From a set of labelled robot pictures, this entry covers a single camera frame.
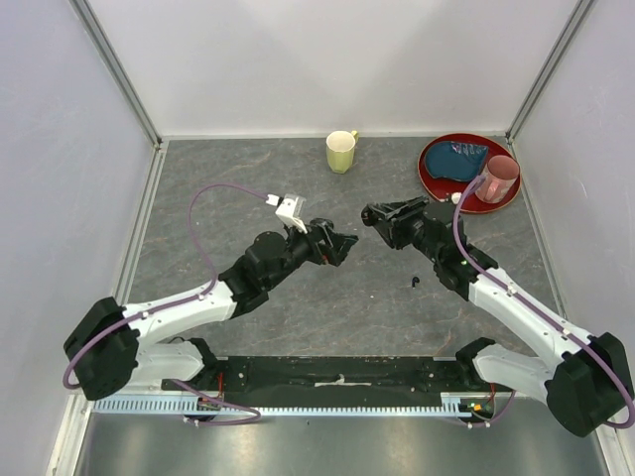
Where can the pink patterned cup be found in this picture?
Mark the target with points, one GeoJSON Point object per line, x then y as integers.
{"type": "Point", "coordinates": [499, 174]}

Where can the red round tray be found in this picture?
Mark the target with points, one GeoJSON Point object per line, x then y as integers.
{"type": "Point", "coordinates": [442, 189]}

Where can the blue ceramic plate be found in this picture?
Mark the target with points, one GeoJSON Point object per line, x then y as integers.
{"type": "Point", "coordinates": [457, 161]}

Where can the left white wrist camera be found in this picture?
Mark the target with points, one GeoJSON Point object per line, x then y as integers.
{"type": "Point", "coordinates": [288, 210]}

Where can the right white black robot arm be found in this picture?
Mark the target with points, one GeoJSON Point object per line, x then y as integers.
{"type": "Point", "coordinates": [583, 379]}

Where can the yellow green mug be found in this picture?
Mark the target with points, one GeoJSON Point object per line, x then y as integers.
{"type": "Point", "coordinates": [340, 150]}

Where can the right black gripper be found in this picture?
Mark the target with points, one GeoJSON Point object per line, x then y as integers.
{"type": "Point", "coordinates": [393, 231]}

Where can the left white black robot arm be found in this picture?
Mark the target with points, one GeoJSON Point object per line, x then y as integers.
{"type": "Point", "coordinates": [114, 344]}

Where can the aluminium frame post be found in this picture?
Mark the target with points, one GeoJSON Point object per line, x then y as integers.
{"type": "Point", "coordinates": [102, 44]}
{"type": "Point", "coordinates": [549, 67]}

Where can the right aluminium frame post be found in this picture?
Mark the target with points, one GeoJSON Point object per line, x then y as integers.
{"type": "Point", "coordinates": [549, 67]}

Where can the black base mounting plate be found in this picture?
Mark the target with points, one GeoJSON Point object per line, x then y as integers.
{"type": "Point", "coordinates": [336, 381]}

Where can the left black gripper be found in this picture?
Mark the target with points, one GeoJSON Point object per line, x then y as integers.
{"type": "Point", "coordinates": [336, 246]}

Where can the light blue cable duct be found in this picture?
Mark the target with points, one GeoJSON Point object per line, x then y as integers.
{"type": "Point", "coordinates": [190, 405]}

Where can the left aluminium frame post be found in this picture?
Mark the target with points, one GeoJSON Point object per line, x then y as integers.
{"type": "Point", "coordinates": [102, 44]}

